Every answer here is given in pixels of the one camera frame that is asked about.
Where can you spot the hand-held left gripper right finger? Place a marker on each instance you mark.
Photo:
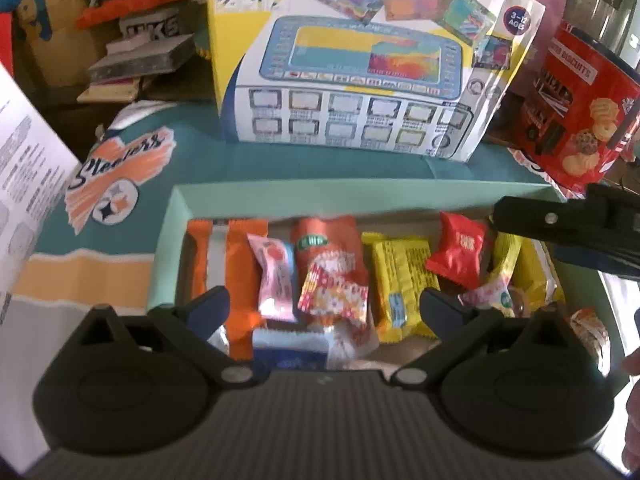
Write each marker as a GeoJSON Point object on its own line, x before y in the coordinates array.
{"type": "Point", "coordinates": [440, 310]}

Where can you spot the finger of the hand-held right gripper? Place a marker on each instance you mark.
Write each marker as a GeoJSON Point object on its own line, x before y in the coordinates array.
{"type": "Point", "coordinates": [600, 257]}
{"type": "Point", "coordinates": [540, 220]}

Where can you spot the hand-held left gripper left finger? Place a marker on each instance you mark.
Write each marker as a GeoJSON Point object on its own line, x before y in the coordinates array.
{"type": "Point", "coordinates": [210, 310]}

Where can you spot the orange silver-seam packet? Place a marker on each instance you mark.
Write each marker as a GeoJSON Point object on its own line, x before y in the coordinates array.
{"type": "Point", "coordinates": [237, 280]}

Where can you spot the yellow blue-label packet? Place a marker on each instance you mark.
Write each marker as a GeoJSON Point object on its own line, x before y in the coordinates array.
{"type": "Point", "coordinates": [402, 285]}

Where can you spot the long yellow snack packet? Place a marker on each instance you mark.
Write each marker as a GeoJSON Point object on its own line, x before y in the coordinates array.
{"type": "Point", "coordinates": [507, 255]}

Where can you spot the pink gummy packet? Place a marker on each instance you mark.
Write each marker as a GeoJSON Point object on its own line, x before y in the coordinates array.
{"type": "Point", "coordinates": [492, 295]}

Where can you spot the yellow wavy wafer packet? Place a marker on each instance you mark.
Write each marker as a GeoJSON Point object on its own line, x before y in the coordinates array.
{"type": "Point", "coordinates": [535, 275]}

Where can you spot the red foil packet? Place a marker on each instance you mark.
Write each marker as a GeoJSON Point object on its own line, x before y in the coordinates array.
{"type": "Point", "coordinates": [457, 255]}

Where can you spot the pink small packet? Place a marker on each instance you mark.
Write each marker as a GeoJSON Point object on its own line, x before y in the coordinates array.
{"type": "Point", "coordinates": [275, 280]}

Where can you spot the white and blue snack packet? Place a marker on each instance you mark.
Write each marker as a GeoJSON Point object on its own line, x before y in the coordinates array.
{"type": "Point", "coordinates": [292, 352]}

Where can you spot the clear small wrapper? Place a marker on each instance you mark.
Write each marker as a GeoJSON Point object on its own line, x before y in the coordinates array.
{"type": "Point", "coordinates": [350, 340]}

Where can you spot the flower print candy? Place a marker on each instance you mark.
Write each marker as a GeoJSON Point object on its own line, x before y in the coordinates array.
{"type": "Point", "coordinates": [332, 295]}

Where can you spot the orange green-label snack packet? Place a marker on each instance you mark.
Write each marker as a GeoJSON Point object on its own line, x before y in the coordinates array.
{"type": "Point", "coordinates": [330, 245]}

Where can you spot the mint green cardboard box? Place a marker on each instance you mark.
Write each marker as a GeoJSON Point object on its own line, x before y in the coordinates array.
{"type": "Point", "coordinates": [325, 197]}

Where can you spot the person's right hand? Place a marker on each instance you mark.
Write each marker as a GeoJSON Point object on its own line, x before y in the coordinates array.
{"type": "Point", "coordinates": [634, 410]}

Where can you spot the red biscuit tin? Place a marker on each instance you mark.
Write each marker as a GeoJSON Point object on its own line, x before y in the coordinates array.
{"type": "Point", "coordinates": [580, 110]}

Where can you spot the printed blanket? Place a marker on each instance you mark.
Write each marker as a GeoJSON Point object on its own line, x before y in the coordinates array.
{"type": "Point", "coordinates": [125, 185]}

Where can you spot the white electric appliance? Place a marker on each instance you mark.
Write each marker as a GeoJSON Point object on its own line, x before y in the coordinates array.
{"type": "Point", "coordinates": [605, 10]}

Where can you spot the printed instruction sheet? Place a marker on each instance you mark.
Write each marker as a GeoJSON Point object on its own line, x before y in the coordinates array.
{"type": "Point", "coordinates": [25, 185]}

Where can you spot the toy tablet box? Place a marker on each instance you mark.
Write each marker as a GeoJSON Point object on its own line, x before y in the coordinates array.
{"type": "Point", "coordinates": [360, 70]}

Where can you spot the stack of books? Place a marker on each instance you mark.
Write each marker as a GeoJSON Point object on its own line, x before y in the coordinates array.
{"type": "Point", "coordinates": [145, 55]}

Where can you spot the cardboard box with blue print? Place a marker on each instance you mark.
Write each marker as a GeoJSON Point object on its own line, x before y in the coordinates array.
{"type": "Point", "coordinates": [30, 35]}

